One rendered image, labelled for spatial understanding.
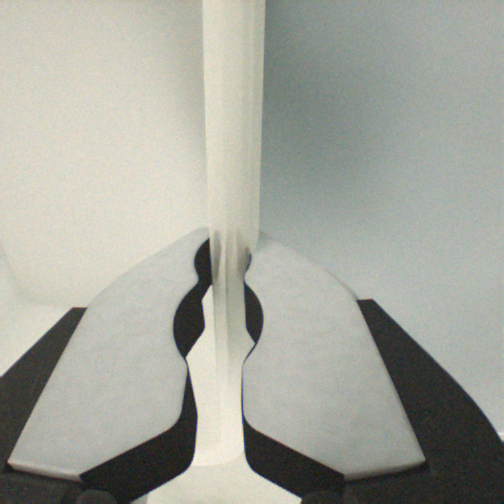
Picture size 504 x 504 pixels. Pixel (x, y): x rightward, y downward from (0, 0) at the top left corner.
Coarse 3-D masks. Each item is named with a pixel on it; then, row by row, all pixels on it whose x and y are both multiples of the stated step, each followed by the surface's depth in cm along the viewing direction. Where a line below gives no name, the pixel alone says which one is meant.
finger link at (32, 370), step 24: (72, 312) 8; (48, 336) 8; (24, 360) 7; (48, 360) 7; (0, 384) 7; (24, 384) 7; (0, 408) 6; (24, 408) 6; (0, 432) 6; (0, 456) 5; (0, 480) 5; (24, 480) 5; (48, 480) 5
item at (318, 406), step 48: (288, 288) 9; (336, 288) 9; (288, 336) 8; (336, 336) 7; (288, 384) 7; (336, 384) 7; (384, 384) 6; (288, 432) 6; (336, 432) 6; (384, 432) 6; (288, 480) 6; (336, 480) 5
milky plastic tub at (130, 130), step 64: (0, 0) 14; (64, 0) 13; (128, 0) 13; (192, 0) 13; (256, 0) 7; (0, 64) 15; (64, 64) 15; (128, 64) 15; (192, 64) 14; (256, 64) 8; (0, 128) 17; (64, 128) 16; (128, 128) 16; (192, 128) 16; (256, 128) 8; (0, 192) 19; (64, 192) 18; (128, 192) 18; (192, 192) 17; (256, 192) 9; (0, 256) 21; (64, 256) 20; (128, 256) 20; (0, 320) 21; (192, 384) 19
